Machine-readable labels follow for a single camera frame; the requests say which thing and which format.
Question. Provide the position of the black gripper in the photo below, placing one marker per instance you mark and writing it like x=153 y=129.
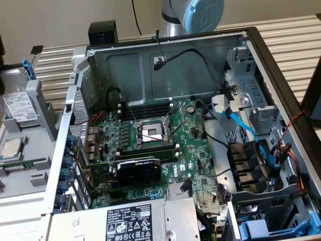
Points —
x=1 y=85

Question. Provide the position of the silver hard disk blue carrier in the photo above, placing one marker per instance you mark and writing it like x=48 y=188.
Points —
x=17 y=82

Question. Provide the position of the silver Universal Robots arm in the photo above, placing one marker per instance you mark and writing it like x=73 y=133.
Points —
x=170 y=27

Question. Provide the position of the grey parts rack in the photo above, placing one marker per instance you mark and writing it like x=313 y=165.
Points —
x=45 y=113

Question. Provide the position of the silver CPU chip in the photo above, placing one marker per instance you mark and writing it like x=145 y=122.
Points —
x=11 y=148

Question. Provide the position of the green RAM stick with label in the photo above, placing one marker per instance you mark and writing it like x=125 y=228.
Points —
x=15 y=167

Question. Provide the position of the open PC case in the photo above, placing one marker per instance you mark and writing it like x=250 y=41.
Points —
x=113 y=75

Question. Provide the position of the black box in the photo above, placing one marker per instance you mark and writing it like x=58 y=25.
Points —
x=102 y=30

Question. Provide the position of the metal locking lever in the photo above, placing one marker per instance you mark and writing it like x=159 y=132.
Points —
x=179 y=128
x=128 y=110

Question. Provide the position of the black RAM slot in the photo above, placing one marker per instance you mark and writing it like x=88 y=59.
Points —
x=138 y=110
x=138 y=113
x=138 y=106

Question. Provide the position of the CPU socket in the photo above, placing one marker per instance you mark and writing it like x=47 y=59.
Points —
x=153 y=130

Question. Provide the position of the silver power supply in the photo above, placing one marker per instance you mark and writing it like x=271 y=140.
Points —
x=87 y=221

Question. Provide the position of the black graphics card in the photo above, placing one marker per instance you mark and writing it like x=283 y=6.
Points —
x=138 y=173

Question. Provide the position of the metal socket cover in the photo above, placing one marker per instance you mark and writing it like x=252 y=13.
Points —
x=182 y=111

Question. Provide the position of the coin cell battery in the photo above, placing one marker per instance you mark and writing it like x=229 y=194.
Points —
x=191 y=109

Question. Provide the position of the green motherboard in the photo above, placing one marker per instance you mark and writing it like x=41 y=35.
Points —
x=195 y=140

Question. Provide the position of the silver heat sink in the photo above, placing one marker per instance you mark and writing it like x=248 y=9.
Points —
x=175 y=190

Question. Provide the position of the black fan shroud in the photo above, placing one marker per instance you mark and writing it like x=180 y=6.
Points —
x=238 y=155

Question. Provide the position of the silver drive cage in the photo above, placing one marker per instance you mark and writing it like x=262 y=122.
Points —
x=250 y=85

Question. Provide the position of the dark brown panel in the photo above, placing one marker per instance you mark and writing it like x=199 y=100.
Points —
x=308 y=93

